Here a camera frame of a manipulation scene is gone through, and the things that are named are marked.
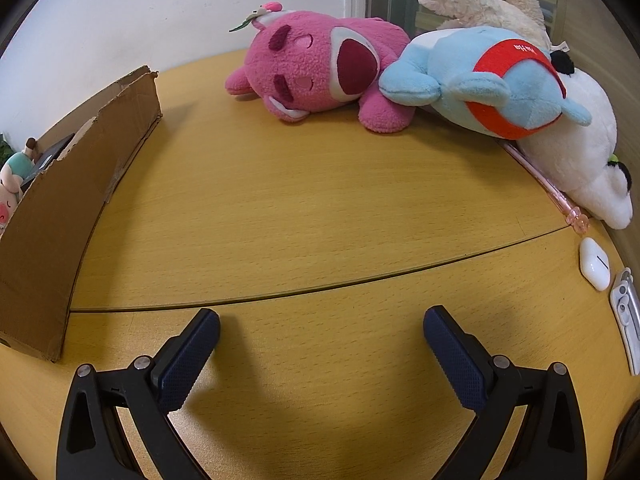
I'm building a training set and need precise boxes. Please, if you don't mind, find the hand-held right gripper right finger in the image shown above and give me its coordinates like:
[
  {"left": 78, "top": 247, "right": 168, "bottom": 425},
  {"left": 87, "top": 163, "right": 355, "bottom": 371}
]
[{"left": 423, "top": 305, "right": 587, "bottom": 480}]

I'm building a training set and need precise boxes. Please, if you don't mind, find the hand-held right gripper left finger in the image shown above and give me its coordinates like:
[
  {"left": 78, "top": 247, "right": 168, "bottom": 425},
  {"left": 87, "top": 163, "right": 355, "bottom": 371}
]
[{"left": 57, "top": 308, "right": 222, "bottom": 480}]

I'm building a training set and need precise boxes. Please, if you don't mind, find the brown cardboard box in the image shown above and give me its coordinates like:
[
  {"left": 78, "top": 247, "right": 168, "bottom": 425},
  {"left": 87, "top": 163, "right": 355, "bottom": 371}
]
[{"left": 0, "top": 65, "right": 164, "bottom": 363}]

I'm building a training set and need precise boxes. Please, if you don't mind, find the white earbuds case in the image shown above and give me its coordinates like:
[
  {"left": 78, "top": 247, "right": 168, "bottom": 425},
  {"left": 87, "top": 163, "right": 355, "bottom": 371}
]
[{"left": 579, "top": 238, "right": 612, "bottom": 291}]

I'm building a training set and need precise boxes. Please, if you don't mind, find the pink pen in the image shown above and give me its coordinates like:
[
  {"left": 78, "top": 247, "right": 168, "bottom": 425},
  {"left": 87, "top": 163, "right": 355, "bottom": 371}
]
[{"left": 502, "top": 141, "right": 593, "bottom": 236}]

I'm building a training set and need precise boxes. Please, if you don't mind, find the white plush toy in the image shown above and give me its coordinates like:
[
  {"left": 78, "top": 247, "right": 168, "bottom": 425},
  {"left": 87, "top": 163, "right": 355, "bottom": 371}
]
[{"left": 515, "top": 42, "right": 635, "bottom": 231}]

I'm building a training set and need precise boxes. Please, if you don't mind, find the black box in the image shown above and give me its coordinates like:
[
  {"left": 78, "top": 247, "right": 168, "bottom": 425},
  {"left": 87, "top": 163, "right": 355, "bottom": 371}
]
[{"left": 22, "top": 133, "right": 76, "bottom": 181}]

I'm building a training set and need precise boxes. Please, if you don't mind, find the pink and teal pig plush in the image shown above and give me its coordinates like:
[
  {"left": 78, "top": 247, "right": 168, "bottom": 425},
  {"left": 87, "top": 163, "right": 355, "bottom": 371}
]
[{"left": 0, "top": 137, "right": 38, "bottom": 233}]

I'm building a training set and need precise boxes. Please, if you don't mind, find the light blue plush toy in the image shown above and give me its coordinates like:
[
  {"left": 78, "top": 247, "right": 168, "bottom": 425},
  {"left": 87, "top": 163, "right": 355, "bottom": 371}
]
[{"left": 378, "top": 26, "right": 593, "bottom": 141}]

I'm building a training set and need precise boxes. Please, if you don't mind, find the pink bear plush toy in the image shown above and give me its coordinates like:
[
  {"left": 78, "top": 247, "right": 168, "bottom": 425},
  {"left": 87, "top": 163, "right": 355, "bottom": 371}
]
[{"left": 224, "top": 2, "right": 412, "bottom": 135}]

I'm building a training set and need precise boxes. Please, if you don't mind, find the cream rabbit plush toy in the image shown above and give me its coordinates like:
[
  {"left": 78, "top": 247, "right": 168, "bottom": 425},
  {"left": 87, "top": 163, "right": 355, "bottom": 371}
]
[{"left": 412, "top": 0, "right": 551, "bottom": 51}]

